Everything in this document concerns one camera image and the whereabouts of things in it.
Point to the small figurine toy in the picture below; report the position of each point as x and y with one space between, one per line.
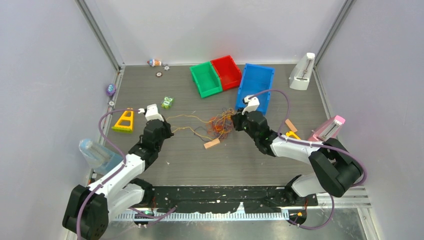
154 62

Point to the yellow triangular toy frame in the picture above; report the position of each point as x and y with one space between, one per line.
125 123

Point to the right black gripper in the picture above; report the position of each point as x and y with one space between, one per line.
237 119

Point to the white metronome box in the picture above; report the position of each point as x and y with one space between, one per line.
300 76

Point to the pink metronome box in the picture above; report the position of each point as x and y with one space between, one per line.
329 129

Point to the green plastic bin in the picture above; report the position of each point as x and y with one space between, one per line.
206 79

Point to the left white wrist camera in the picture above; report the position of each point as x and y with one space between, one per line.
151 112

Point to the purple round toy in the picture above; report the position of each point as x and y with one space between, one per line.
110 90

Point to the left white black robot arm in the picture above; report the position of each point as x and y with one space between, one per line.
91 208

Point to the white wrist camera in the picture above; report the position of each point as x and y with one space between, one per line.
151 112
251 104

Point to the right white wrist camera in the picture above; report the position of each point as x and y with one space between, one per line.
251 104

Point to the blue plastic bin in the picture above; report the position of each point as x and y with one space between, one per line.
255 79

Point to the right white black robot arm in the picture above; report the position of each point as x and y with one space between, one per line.
335 170

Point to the small wooden block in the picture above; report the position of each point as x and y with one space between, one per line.
212 143

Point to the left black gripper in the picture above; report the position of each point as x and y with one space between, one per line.
166 126

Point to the clear plastic bottle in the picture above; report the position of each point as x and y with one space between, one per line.
101 159

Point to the red plastic bin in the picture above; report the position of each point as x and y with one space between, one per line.
229 73

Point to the yellow orange toy piece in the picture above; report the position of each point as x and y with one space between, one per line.
291 134

